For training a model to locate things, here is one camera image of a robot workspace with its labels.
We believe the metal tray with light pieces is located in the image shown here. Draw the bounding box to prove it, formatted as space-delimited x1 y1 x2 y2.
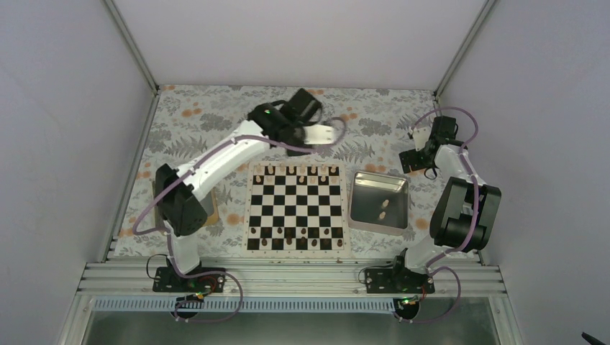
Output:
347 171 410 236

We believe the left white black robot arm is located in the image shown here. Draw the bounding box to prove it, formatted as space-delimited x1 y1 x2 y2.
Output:
153 88 323 291

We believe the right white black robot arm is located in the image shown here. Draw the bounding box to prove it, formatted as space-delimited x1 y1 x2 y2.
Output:
389 116 501 293

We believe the floral patterned table mat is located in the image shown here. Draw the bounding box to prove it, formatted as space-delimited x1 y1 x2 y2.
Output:
114 85 444 259

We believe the black white chessboard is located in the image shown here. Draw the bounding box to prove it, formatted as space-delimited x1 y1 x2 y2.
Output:
242 161 352 259

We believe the empty metal tray wooden rim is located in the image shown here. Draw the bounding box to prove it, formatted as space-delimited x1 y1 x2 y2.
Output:
154 183 219 236

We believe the dark piece row one left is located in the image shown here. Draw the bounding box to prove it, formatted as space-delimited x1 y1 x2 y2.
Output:
272 239 283 250

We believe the dark piece row one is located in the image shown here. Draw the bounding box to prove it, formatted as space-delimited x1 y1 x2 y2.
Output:
272 239 283 250
320 239 332 250

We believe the dark piece row one right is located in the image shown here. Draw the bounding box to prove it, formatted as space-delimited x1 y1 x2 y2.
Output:
320 239 332 250

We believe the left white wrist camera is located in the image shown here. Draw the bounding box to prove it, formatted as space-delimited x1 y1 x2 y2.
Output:
303 124 336 145

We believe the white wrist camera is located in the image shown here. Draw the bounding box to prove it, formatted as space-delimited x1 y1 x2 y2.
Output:
303 124 336 145
411 126 430 152

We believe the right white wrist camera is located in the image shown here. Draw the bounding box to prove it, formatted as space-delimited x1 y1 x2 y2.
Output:
411 126 430 152

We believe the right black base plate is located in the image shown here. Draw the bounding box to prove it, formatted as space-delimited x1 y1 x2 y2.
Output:
358 267 435 294

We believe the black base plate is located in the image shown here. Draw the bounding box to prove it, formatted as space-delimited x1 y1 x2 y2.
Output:
152 267 226 294
358 267 435 294

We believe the aluminium rail frame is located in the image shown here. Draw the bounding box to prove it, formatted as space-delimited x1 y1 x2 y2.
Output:
77 264 507 298

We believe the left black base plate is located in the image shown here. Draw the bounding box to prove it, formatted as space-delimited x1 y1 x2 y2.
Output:
152 267 226 294

